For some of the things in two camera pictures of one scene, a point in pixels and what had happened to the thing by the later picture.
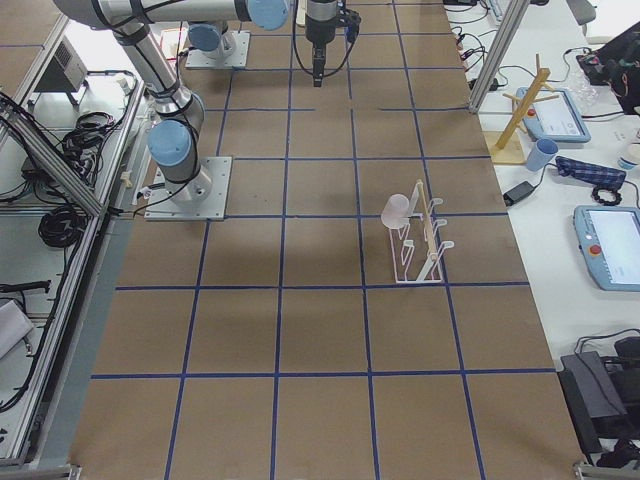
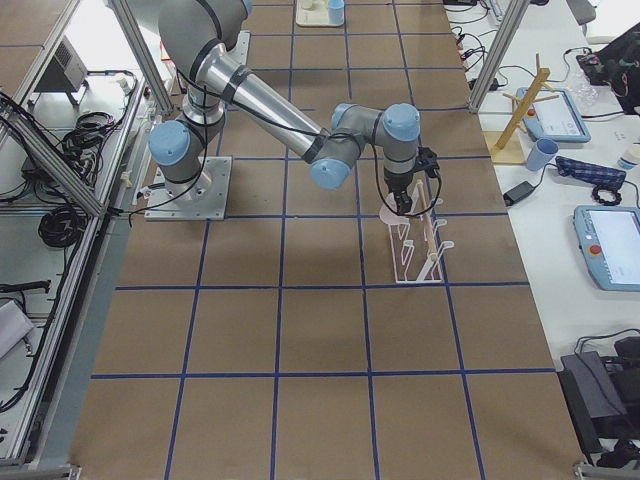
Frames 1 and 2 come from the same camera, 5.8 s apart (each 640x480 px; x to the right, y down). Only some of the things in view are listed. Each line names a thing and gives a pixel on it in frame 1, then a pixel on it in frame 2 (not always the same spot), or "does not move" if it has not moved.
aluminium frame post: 498,54 does not move
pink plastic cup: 396,212 does not move
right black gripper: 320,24 to 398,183
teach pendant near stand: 555,119 does not move
